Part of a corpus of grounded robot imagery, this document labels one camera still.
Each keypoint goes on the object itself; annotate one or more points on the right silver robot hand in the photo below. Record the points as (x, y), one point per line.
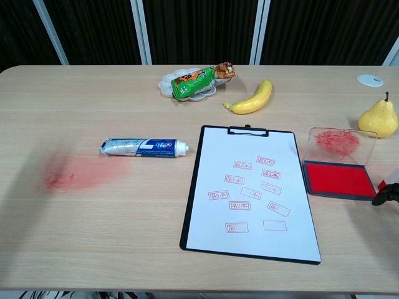
(387, 195)

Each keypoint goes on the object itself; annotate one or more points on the white red rectangular stamp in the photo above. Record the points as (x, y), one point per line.
(393, 177)

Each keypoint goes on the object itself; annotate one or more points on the red ink pad clear lid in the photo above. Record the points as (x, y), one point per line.
(336, 180)

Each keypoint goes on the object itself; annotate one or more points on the yellow pear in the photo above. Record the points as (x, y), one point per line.
(377, 118)

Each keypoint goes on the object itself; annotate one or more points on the black clipboard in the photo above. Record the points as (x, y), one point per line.
(247, 131)

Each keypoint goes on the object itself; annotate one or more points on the yellow banana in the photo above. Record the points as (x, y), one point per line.
(252, 102)

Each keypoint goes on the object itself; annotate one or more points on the white stamped paper sheet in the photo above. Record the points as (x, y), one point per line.
(218, 155)

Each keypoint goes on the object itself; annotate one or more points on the green orange snack bag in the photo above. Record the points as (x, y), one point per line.
(193, 82)

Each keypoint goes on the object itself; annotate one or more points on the white flower-shaped plate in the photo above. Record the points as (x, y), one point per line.
(166, 82)

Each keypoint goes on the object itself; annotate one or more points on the blue white toothpaste tube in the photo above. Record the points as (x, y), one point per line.
(140, 147)

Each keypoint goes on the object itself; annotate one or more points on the white partition post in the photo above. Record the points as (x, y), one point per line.
(141, 31)
(393, 57)
(50, 31)
(259, 31)

